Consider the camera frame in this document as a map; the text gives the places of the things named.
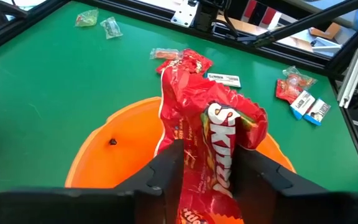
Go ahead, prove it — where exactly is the black aluminium table frame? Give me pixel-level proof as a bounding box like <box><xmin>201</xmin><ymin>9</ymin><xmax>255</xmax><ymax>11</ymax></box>
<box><xmin>0</xmin><ymin>0</ymin><xmax>358</xmax><ymax>194</ymax></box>

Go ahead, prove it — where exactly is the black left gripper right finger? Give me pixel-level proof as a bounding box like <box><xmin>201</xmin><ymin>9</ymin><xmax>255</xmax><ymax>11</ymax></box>
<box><xmin>231</xmin><ymin>144</ymin><xmax>323</xmax><ymax>224</ymax></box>

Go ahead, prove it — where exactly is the white mounting bracket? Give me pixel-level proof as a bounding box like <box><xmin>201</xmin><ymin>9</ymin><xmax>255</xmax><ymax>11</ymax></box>
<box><xmin>170</xmin><ymin>0</ymin><xmax>198</xmax><ymax>28</ymax></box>

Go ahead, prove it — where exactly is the silver aluminium profile bar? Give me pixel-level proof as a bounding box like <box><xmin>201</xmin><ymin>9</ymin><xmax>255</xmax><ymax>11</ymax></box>
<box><xmin>336</xmin><ymin>40</ymin><xmax>358</xmax><ymax>109</ymax></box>

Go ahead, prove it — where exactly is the clear candy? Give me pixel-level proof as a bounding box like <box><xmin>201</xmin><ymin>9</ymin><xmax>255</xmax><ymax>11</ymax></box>
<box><xmin>100</xmin><ymin>16</ymin><xmax>124</xmax><ymax>40</ymax></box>
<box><xmin>149</xmin><ymin>47</ymin><xmax>185</xmax><ymax>61</ymax></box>
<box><xmin>75</xmin><ymin>8</ymin><xmax>99</xmax><ymax>28</ymax></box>
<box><xmin>282</xmin><ymin>65</ymin><xmax>318</xmax><ymax>91</ymax></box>

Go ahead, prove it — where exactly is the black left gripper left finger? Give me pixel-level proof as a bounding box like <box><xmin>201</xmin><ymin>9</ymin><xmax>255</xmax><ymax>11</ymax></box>
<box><xmin>113</xmin><ymin>139</ymin><xmax>185</xmax><ymax>224</ymax></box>

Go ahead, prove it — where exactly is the red cabinet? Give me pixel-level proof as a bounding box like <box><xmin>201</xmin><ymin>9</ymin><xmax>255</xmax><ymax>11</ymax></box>
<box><xmin>244</xmin><ymin>0</ymin><xmax>278</xmax><ymax>26</ymax></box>

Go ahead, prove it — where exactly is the orange plastic bucket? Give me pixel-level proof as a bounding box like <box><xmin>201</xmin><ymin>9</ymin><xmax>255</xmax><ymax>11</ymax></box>
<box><xmin>64</xmin><ymin>96</ymin><xmax>296</xmax><ymax>224</ymax></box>

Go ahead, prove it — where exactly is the green table mat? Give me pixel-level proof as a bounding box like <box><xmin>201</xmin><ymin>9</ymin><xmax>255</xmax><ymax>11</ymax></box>
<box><xmin>0</xmin><ymin>1</ymin><xmax>358</xmax><ymax>224</ymax></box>

